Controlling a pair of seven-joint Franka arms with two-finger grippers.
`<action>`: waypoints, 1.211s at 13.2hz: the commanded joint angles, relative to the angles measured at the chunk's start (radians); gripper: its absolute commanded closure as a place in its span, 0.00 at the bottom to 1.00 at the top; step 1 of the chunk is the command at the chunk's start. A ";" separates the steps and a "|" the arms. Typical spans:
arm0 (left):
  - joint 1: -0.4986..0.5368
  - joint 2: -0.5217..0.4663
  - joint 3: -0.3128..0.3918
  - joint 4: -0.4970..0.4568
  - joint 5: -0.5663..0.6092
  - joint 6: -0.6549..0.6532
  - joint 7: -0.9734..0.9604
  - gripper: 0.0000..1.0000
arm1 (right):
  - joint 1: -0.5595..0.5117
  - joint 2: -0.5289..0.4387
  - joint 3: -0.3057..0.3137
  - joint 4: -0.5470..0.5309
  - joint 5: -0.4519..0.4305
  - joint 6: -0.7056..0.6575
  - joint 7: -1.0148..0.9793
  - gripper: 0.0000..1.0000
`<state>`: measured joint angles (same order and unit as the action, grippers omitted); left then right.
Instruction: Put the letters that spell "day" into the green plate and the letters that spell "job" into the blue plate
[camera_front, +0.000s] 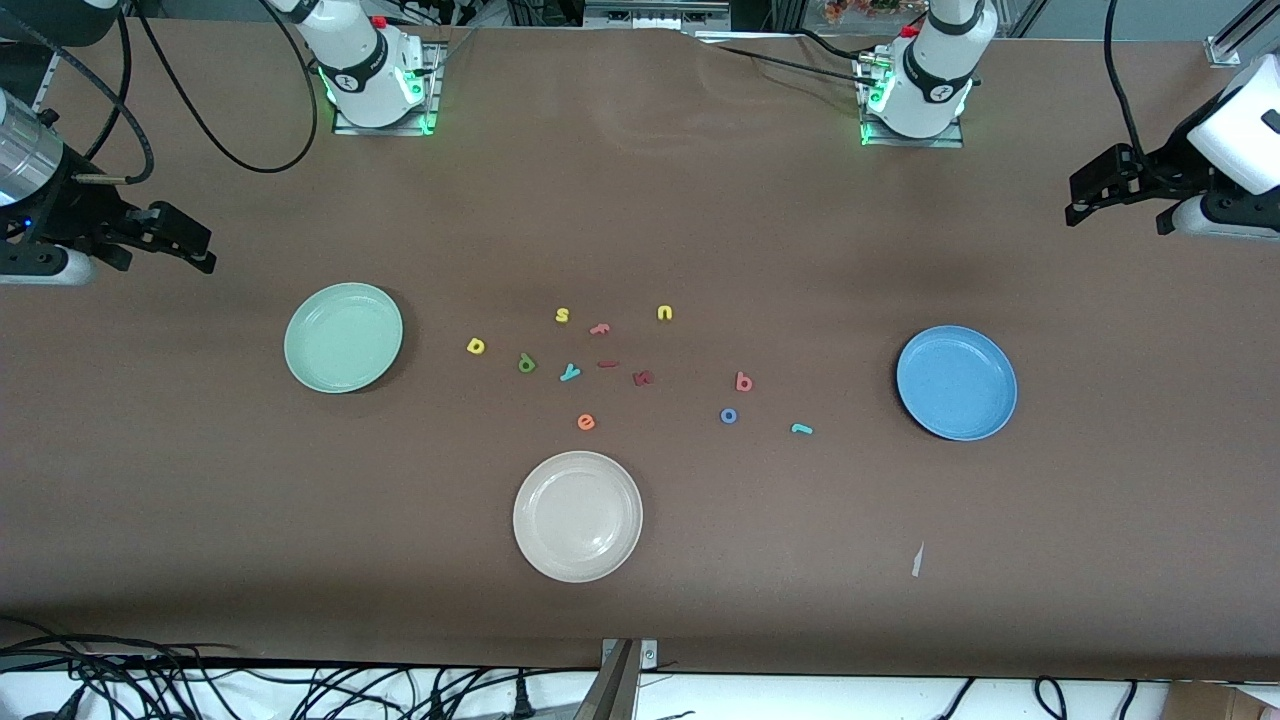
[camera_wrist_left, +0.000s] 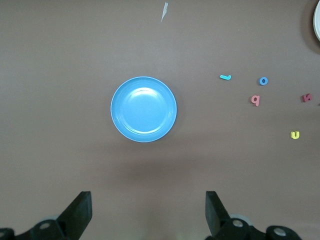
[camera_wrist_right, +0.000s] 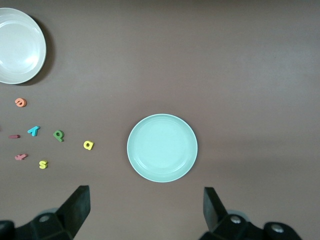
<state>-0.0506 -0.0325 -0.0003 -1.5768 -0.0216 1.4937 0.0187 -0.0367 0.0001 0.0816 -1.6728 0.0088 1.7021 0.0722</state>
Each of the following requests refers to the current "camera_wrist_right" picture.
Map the beige plate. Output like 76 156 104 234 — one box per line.
0 7 47 85

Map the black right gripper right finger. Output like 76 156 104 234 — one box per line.
199 187 305 240

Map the green letter d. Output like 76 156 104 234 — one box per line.
52 130 65 143

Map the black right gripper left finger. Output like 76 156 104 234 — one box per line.
0 185 91 240

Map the cyan letter y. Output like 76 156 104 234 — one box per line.
27 125 41 137

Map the green plate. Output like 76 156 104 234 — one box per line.
126 113 199 184

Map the brown paper table cover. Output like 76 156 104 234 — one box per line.
0 0 320 240

